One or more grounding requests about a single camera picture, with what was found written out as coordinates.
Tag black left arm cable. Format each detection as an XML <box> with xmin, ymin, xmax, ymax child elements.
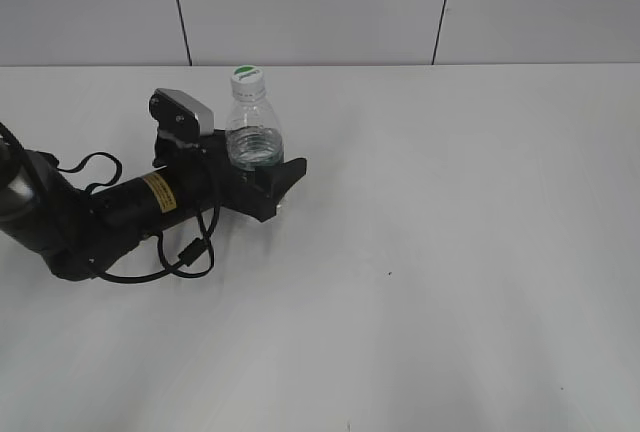
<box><xmin>57</xmin><ymin>151</ymin><xmax>222</xmax><ymax>284</ymax></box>

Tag white green bottle cap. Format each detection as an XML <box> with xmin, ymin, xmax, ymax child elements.
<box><xmin>230</xmin><ymin>65</ymin><xmax>265</xmax><ymax>96</ymax></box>

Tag clear green-label water bottle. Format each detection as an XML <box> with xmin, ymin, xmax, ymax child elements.
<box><xmin>225</xmin><ymin>86</ymin><xmax>284</xmax><ymax>171</ymax></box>

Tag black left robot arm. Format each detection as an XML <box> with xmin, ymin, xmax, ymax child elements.
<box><xmin>1</xmin><ymin>127</ymin><xmax>307</xmax><ymax>284</ymax></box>

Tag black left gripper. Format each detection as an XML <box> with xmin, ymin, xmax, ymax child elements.
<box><xmin>200</xmin><ymin>129</ymin><xmax>307</xmax><ymax>222</ymax></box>

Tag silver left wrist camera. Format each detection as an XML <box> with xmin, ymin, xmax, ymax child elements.
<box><xmin>149</xmin><ymin>88</ymin><xmax>215</xmax><ymax>148</ymax></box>

